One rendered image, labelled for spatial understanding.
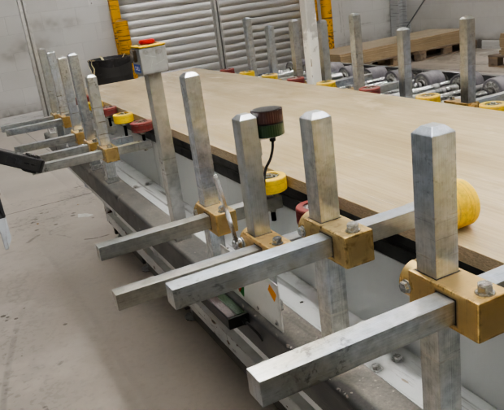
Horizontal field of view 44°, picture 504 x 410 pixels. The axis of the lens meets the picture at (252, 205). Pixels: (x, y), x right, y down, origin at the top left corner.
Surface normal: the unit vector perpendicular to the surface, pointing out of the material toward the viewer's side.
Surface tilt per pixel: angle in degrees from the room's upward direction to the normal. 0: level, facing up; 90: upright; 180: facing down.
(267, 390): 90
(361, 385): 0
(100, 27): 90
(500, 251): 0
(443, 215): 90
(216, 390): 0
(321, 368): 90
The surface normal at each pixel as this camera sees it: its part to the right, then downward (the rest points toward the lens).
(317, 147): 0.45, 0.24
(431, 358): -0.88, 0.26
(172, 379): -0.13, -0.94
